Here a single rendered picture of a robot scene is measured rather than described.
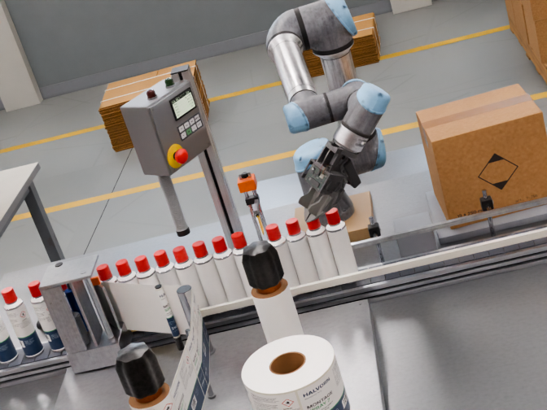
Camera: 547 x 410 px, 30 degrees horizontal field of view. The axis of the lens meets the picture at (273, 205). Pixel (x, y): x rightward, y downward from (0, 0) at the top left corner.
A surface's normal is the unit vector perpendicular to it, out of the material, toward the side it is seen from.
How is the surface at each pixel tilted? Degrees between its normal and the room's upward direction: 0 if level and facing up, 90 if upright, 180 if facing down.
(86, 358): 90
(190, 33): 90
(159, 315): 90
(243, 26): 90
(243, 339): 0
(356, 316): 0
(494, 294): 0
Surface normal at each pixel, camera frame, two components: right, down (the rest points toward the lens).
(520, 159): 0.05, 0.42
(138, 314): -0.47, 0.49
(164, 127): 0.78, 0.06
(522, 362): -0.27, -0.87
